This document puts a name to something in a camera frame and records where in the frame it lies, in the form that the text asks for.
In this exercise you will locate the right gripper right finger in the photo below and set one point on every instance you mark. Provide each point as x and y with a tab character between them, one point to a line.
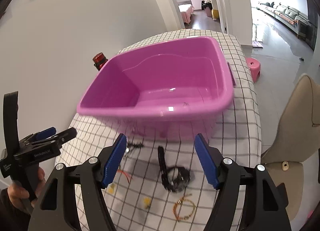
264	204

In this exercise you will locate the grey sofa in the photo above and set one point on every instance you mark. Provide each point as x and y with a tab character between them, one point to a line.
289	16

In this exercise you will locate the left hand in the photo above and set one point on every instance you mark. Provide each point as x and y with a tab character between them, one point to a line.
18	194

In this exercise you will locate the white plush toy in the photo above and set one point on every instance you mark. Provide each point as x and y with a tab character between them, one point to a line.
215	11

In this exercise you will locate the red metal bottle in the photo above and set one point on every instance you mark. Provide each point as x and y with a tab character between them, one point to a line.
99	60

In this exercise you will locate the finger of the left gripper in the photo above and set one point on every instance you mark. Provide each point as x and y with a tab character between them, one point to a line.
64	136
45	134

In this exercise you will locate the white checkered tablecloth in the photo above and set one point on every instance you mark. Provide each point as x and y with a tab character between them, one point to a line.
235	133

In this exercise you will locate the purple plastic tub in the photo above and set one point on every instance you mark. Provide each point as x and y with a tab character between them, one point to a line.
175	88

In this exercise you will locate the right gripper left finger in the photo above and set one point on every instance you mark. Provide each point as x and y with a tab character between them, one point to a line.
56	207

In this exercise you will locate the yellow flower charm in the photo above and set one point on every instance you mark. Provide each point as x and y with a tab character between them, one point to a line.
147	202

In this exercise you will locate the pink plastic stool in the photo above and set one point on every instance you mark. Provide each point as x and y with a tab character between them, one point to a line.
255	67

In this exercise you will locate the beige chair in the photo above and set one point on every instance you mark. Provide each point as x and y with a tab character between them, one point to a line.
296	140

